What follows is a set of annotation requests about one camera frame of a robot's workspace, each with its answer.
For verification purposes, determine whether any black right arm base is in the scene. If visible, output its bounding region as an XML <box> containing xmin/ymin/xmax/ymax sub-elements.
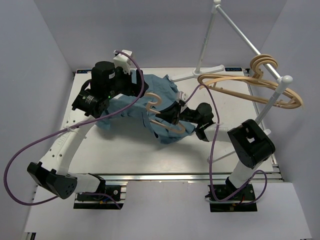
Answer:
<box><xmin>204</xmin><ymin>184</ymin><xmax>258</xmax><ymax>213</ymax></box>

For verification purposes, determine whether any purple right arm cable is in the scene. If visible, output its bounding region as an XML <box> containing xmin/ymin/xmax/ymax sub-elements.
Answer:
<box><xmin>186</xmin><ymin>83</ymin><xmax>268</xmax><ymax>203</ymax></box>

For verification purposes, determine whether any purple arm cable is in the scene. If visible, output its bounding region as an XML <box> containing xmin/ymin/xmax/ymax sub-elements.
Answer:
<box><xmin>186</xmin><ymin>83</ymin><xmax>268</xmax><ymax>203</ymax></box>
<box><xmin>3</xmin><ymin>49</ymin><xmax>145</xmax><ymax>210</ymax></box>

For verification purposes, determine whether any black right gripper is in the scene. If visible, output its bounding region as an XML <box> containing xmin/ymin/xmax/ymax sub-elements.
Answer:
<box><xmin>156</xmin><ymin>100</ymin><xmax>202</xmax><ymax>125</ymax></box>

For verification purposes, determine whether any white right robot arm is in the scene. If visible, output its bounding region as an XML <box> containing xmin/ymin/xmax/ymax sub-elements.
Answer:
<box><xmin>156</xmin><ymin>102</ymin><xmax>276</xmax><ymax>200</ymax></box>

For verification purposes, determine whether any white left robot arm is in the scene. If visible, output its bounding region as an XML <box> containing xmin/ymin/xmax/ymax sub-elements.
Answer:
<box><xmin>27</xmin><ymin>61</ymin><xmax>148</xmax><ymax>200</ymax></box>

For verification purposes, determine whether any blue t shirt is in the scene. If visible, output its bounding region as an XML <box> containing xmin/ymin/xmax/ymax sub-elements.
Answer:
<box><xmin>96</xmin><ymin>74</ymin><xmax>195</xmax><ymax>145</ymax></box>

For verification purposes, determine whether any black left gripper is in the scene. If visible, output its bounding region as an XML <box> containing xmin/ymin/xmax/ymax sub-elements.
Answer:
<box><xmin>105</xmin><ymin>63</ymin><xmax>148</xmax><ymax>100</ymax></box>

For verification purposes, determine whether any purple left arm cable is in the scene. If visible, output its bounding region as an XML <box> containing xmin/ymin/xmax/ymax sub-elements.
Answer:
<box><xmin>3</xmin><ymin>49</ymin><xmax>145</xmax><ymax>210</ymax></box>

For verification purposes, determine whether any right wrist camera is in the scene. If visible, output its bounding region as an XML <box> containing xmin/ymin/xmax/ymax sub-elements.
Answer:
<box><xmin>195</xmin><ymin>123</ymin><xmax>216</xmax><ymax>142</ymax></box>

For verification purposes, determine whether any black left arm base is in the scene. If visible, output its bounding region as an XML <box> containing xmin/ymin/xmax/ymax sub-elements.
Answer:
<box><xmin>73</xmin><ymin>179</ymin><xmax>128</xmax><ymax>210</ymax></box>

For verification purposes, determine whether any white clothes rack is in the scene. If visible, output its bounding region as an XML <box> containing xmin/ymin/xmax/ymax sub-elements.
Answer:
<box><xmin>167</xmin><ymin>0</ymin><xmax>294</xmax><ymax>165</ymax></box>

